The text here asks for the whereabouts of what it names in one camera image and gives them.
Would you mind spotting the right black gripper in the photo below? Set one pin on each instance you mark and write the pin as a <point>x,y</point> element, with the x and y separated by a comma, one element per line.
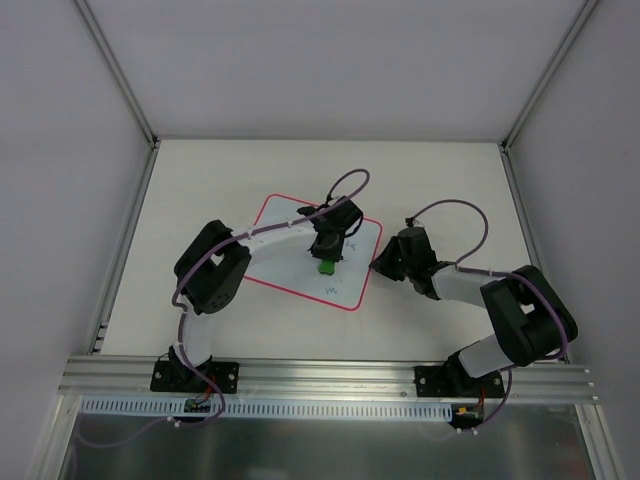
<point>391,257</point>

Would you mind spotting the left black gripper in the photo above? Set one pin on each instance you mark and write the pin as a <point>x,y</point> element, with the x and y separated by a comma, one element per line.
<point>326,250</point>

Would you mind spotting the green whiteboard eraser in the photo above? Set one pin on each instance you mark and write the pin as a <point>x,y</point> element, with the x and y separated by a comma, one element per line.
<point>327,267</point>

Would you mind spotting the pink framed whiteboard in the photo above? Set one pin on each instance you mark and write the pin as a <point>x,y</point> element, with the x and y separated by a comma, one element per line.
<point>288,266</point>

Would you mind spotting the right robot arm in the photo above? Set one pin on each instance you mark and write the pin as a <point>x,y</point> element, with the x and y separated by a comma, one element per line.
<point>530,322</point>

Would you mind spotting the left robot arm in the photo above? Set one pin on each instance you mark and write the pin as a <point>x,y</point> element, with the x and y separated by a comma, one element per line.
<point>211,270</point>

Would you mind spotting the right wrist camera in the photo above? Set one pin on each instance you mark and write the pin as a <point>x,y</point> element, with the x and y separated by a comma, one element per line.
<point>414,245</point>

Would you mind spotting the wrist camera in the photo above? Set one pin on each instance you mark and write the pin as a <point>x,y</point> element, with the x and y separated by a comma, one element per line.
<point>345,219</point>
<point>414,245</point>

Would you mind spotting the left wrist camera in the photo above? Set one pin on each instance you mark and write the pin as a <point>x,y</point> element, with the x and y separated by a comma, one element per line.
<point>345,219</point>

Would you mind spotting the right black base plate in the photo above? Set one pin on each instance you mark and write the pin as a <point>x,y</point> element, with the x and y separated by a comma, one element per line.
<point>447,381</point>

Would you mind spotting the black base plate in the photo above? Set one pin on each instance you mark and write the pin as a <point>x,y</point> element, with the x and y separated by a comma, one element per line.
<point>447,381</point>
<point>171,376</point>

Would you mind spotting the right aluminium frame post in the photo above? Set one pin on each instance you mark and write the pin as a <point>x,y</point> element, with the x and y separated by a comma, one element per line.
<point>560,53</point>

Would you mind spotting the aluminium frame post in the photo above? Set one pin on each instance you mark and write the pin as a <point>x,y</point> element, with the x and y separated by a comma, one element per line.
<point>108,56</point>
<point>560,53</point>

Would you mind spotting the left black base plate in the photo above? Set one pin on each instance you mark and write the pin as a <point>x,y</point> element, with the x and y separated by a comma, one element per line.
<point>171,376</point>

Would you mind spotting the aluminium mounting rail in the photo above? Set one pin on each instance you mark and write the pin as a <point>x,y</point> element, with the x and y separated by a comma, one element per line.
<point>375,381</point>

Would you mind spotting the left aluminium frame post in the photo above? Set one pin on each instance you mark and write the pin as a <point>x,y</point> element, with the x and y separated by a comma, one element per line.
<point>108,56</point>

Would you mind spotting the white slotted cable duct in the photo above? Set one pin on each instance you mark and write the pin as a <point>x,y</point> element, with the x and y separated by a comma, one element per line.
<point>268,409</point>

